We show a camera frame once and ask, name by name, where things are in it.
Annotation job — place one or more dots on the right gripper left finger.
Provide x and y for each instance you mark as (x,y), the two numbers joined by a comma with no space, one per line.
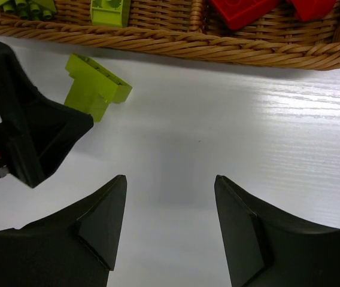
(75,246)

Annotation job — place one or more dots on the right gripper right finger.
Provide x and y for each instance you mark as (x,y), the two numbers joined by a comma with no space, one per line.
(266,246)

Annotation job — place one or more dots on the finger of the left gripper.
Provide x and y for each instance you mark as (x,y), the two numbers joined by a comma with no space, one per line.
(36,133)

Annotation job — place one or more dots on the lime green lego piece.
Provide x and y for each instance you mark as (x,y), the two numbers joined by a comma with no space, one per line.
(94,87)

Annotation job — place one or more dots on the lime long lego brick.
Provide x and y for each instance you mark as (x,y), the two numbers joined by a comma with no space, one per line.
(43,10)

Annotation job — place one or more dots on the lime sloped lego brick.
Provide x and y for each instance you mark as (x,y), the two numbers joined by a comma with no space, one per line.
(113,13)

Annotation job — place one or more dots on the red lego brick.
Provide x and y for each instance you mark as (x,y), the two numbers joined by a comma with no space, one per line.
(238,13)

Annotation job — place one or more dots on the red lego arch half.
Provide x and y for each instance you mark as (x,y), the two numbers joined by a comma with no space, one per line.
(307,10)

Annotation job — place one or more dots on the brown wicker divided basket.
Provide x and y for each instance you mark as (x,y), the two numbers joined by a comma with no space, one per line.
(194,30)

